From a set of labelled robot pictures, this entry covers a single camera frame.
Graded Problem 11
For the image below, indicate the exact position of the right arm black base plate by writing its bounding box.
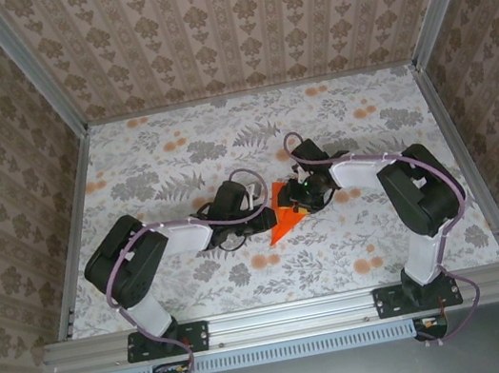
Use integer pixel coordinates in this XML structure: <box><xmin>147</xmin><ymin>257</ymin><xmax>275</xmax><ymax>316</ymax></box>
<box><xmin>372</xmin><ymin>273</ymin><xmax>465</xmax><ymax>322</ymax></box>

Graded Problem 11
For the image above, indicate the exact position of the aluminium back rail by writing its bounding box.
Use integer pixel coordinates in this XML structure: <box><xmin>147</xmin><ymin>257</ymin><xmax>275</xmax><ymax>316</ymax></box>
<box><xmin>85</xmin><ymin>60</ymin><xmax>414</xmax><ymax>128</ymax></box>

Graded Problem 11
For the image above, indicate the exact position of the slotted grey cable duct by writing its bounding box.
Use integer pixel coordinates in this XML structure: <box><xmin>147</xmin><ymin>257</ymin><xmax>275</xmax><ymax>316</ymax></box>
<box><xmin>98</xmin><ymin>316</ymin><xmax>422</xmax><ymax>373</ymax></box>

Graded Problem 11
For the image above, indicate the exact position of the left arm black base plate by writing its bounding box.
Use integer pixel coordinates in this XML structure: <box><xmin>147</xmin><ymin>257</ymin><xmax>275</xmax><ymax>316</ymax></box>
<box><xmin>123</xmin><ymin>318</ymin><xmax>211</xmax><ymax>365</ymax></box>

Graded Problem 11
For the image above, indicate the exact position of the aluminium side rail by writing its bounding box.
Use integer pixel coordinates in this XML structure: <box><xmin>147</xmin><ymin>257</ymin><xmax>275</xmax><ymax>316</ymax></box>
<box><xmin>23</xmin><ymin>126</ymin><xmax>127</xmax><ymax>343</ymax></box>
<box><xmin>407</xmin><ymin>49</ymin><xmax>499</xmax><ymax>273</ymax></box>

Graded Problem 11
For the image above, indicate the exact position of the orange square paper sheet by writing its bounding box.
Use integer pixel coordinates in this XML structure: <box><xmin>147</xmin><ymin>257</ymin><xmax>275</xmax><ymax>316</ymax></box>
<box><xmin>259</xmin><ymin>176</ymin><xmax>314</xmax><ymax>247</ymax></box>

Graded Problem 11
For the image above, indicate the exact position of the floral patterned table cover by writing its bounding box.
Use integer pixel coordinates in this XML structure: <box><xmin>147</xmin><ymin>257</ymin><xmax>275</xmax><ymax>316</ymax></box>
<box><xmin>34</xmin><ymin>53</ymin><xmax>499</xmax><ymax>343</ymax></box>

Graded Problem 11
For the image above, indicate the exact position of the aluminium front frame beam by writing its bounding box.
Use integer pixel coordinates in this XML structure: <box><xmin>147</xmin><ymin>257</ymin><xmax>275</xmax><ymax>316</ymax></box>
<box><xmin>40</xmin><ymin>263</ymin><xmax>499</xmax><ymax>373</ymax></box>

